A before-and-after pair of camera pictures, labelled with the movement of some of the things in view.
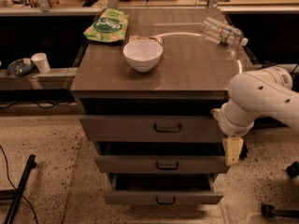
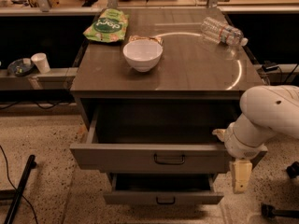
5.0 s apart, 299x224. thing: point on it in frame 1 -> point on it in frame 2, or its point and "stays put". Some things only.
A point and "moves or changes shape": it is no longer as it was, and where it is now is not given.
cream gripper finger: (233, 147) -> (241, 172)
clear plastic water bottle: (220, 32) stays put
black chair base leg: (268, 211) stays put
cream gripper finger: (216, 113) -> (220, 133)
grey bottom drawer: (163, 189) stays put
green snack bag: (110, 25) stays put
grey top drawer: (151, 128) moves or changes shape
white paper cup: (41, 61) stays put
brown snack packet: (140, 37) stays put
